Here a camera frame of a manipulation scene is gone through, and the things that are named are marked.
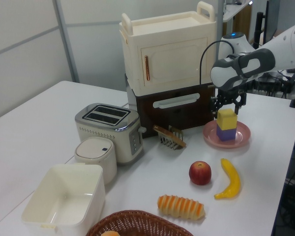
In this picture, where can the brown bread slice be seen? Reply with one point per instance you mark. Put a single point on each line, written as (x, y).
(172, 136)

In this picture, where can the pink plate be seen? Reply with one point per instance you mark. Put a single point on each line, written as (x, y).
(243, 135)

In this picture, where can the yellow banana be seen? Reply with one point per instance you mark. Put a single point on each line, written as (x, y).
(232, 179)

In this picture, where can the chrome and cream toaster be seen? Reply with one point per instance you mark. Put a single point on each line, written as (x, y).
(98, 132)

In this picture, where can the light wooden desk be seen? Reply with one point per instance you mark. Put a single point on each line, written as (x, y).
(236, 14)

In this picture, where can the yellow cube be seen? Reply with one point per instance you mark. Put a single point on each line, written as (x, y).
(226, 119)

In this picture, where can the orange striped bread roll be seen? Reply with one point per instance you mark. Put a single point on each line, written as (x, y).
(180, 206)

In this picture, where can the small white lidded bin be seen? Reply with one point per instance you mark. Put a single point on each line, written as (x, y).
(96, 153)

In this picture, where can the dark brown drawer base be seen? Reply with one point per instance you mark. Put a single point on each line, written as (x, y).
(177, 118)

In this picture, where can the black monitor stand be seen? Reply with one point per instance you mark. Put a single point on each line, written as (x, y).
(259, 24)

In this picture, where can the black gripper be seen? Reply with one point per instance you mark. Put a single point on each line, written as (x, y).
(229, 94)

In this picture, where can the golden bread bun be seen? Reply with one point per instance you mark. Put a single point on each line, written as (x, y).
(110, 233)

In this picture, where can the cream toy cabinet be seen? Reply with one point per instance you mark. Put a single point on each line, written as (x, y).
(172, 49)

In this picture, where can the cream plastic box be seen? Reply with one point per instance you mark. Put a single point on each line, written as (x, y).
(64, 186)

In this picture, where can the red peach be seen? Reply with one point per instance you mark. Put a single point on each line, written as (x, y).
(199, 173)

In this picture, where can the metal toast rack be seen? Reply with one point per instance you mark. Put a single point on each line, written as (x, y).
(168, 142)

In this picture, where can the purple cube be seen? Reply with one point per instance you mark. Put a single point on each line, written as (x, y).
(226, 134)

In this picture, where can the brown wicker basket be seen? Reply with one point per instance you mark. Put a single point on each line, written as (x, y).
(137, 222)

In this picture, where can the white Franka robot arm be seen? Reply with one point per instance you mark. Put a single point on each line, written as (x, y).
(250, 64)

